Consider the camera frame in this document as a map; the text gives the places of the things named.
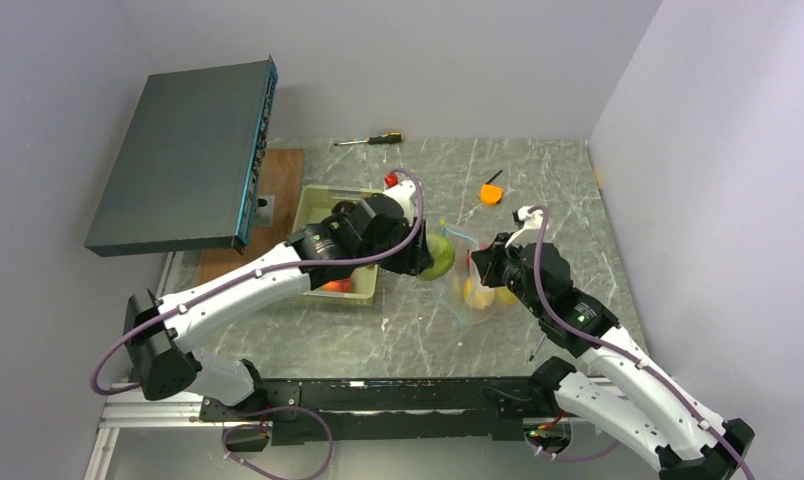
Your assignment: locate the yellow pepper slice toy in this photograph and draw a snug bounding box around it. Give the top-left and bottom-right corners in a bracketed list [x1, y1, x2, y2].
[494, 287, 518, 307]

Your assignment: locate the yellow black screwdriver far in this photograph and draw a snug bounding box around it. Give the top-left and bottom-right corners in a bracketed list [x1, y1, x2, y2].
[334, 132, 404, 146]

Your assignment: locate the green plastic food bin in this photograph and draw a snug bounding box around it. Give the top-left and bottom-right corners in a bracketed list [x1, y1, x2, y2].
[293, 185, 380, 307]

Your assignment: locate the aluminium frame rail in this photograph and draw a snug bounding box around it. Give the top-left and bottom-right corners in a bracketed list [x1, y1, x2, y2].
[83, 377, 705, 480]

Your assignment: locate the clear zip top bag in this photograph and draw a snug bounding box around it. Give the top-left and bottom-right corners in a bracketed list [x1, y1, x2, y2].
[440, 220, 519, 327]

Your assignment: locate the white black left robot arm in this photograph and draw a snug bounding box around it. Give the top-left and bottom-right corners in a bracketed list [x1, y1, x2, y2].
[125, 181, 434, 420]

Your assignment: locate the yellow lemon toy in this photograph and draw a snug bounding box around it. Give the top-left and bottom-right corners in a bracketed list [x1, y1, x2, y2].
[461, 277, 495, 310]

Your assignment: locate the dark grey flat panel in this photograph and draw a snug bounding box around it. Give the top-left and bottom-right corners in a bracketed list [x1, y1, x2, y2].
[84, 58, 278, 257]

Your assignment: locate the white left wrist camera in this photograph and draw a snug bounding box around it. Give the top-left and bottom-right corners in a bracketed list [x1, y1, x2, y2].
[383, 172, 420, 224]

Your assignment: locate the yellow black screwdriver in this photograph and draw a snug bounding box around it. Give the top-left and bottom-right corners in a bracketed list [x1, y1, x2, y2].
[527, 333, 547, 363]
[334, 132, 404, 146]

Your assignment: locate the peach toy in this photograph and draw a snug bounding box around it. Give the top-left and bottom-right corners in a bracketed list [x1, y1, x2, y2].
[320, 277, 354, 294]

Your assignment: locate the brown wooden board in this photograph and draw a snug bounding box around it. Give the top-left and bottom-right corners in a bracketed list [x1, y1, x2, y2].
[194, 149, 304, 286]

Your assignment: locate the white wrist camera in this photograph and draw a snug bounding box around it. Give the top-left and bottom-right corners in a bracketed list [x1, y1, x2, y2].
[505, 205, 549, 249]
[383, 172, 420, 224]

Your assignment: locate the yellow black screwdriver near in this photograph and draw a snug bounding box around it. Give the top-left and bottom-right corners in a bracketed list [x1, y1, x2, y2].
[527, 333, 547, 363]

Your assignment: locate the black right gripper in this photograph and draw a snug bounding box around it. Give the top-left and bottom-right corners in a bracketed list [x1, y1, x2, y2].
[471, 231, 546, 318]

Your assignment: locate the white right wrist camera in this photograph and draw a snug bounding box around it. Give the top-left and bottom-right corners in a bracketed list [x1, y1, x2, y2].
[505, 205, 549, 249]

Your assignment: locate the small metal bracket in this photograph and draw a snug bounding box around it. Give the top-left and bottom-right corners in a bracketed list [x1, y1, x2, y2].
[253, 195, 275, 228]

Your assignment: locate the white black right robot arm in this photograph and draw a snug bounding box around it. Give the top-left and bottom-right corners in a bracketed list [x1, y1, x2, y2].
[471, 234, 755, 479]

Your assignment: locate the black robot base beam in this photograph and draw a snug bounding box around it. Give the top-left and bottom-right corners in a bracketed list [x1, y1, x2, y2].
[199, 376, 561, 446]

